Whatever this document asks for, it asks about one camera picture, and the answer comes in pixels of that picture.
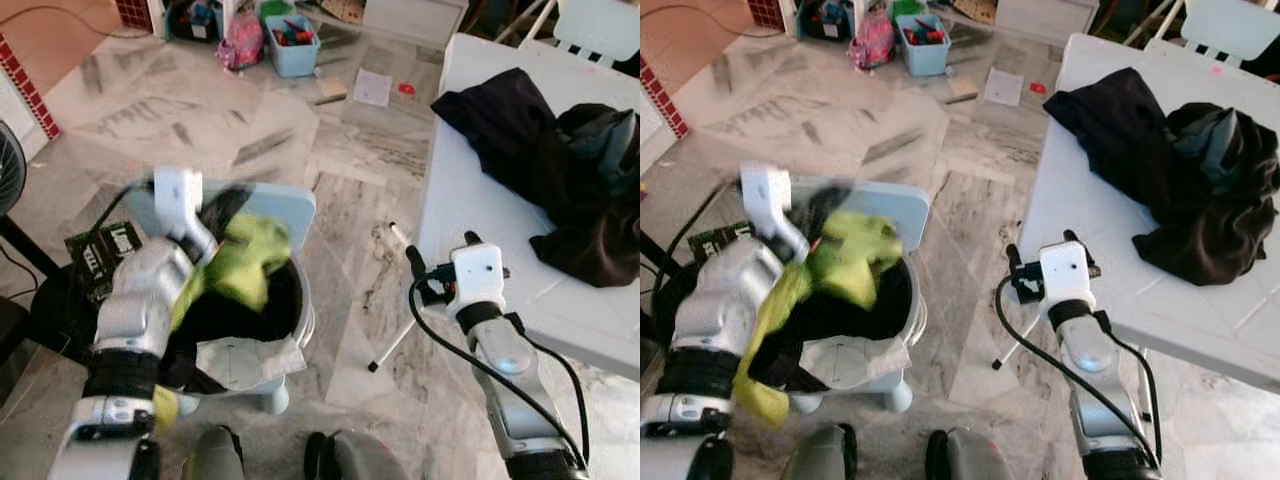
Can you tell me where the yellow-green garment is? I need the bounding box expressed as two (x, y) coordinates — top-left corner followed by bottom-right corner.
(733, 210), (913, 429)
(150, 212), (293, 433)

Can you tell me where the light blue child chair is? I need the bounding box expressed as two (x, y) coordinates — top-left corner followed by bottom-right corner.
(745, 178), (933, 415)
(122, 178), (319, 417)

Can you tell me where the black box white lettering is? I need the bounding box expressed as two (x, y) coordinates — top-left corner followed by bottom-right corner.
(65, 222), (151, 303)
(688, 222), (753, 291)

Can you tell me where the white folding table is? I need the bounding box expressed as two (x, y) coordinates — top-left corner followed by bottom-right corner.
(1018, 33), (1280, 396)
(415, 33), (641, 381)

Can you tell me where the white crumpled sheet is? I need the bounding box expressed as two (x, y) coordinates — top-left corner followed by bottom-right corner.
(808, 335), (927, 391)
(193, 335), (309, 393)

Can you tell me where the white paper sheet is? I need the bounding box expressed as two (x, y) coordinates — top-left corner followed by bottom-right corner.
(352, 68), (393, 109)
(983, 68), (1026, 109)

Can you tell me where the pink bag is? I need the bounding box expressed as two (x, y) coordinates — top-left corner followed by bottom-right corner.
(218, 10), (266, 71)
(850, 10), (898, 71)

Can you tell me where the blue toy bin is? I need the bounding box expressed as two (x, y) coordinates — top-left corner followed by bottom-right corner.
(165, 0), (226, 43)
(262, 12), (321, 79)
(893, 12), (953, 79)
(795, 0), (851, 41)

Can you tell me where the grey robot right leg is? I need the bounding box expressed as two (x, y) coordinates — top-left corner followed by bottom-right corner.
(925, 430), (1011, 480)
(305, 430), (411, 480)

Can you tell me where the grey robot leg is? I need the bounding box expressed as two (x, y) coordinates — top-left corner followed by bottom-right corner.
(305, 430), (411, 480)
(785, 425), (861, 480)
(183, 425), (246, 480)
(925, 430), (1011, 480)

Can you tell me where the grey robot left leg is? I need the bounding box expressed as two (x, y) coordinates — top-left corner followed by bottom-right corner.
(183, 425), (246, 480)
(785, 425), (861, 480)

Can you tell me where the pale blue plastic chair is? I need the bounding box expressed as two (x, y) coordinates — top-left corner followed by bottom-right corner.
(1180, 0), (1280, 66)
(553, 0), (641, 66)

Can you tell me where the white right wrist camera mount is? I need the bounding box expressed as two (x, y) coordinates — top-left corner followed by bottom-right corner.
(450, 243), (506, 313)
(1038, 240), (1093, 311)

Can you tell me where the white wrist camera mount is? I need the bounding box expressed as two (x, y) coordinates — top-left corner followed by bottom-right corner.
(152, 165), (216, 263)
(450, 243), (506, 313)
(742, 163), (809, 261)
(1038, 240), (1093, 311)

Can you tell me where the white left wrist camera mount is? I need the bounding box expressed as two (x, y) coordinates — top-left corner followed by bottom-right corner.
(742, 163), (809, 261)
(152, 165), (216, 263)

